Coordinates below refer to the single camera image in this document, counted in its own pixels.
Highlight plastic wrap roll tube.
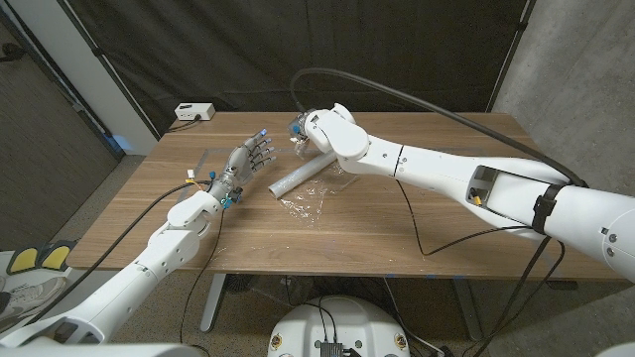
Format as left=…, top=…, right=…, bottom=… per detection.
left=267, top=151, right=338, bottom=200

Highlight black backdrop curtain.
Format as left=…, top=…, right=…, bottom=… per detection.
left=66, top=0, right=532, bottom=138

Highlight white table leg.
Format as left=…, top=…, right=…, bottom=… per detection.
left=200, top=274, right=228, bottom=333

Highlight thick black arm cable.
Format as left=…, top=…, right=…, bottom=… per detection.
left=290, top=67, right=590, bottom=357
left=29, top=180, right=214, bottom=323

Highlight white robot torso base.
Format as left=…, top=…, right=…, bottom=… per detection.
left=266, top=296, right=412, bottom=357

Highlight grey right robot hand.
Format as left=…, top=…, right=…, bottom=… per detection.
left=289, top=109, right=315, bottom=159

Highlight black backdrop stand pole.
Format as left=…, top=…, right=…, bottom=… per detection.
left=485, top=0, right=537, bottom=113
left=57, top=0, right=163, bottom=140

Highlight black power box cable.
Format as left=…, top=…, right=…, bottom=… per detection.
left=166, top=114, right=202, bottom=134

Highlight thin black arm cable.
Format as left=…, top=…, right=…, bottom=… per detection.
left=395, top=178, right=542, bottom=257
left=179, top=207, right=227, bottom=348

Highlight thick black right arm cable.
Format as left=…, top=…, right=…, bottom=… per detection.
left=290, top=67, right=590, bottom=357

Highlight clear plastic wrap sheet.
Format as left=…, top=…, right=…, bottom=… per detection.
left=278, top=163, right=361, bottom=224

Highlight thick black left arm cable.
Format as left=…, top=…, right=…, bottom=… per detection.
left=29, top=180, right=214, bottom=323

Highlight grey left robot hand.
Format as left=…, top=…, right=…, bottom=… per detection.
left=207, top=128, right=278, bottom=204

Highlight grey table leg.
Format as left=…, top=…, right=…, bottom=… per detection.
left=453, top=279, right=483, bottom=343

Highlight yellow black foot pad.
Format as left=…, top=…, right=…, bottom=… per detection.
left=5, top=246, right=41, bottom=277
left=38, top=240, right=76, bottom=272

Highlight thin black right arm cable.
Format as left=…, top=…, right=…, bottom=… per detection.
left=395, top=178, right=542, bottom=257

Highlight grey sneaker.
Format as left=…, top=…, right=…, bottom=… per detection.
left=0, top=276, right=68, bottom=328

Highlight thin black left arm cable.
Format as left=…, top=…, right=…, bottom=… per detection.
left=179, top=207, right=227, bottom=348

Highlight white power box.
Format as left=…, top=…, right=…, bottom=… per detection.
left=174, top=102, right=216, bottom=122

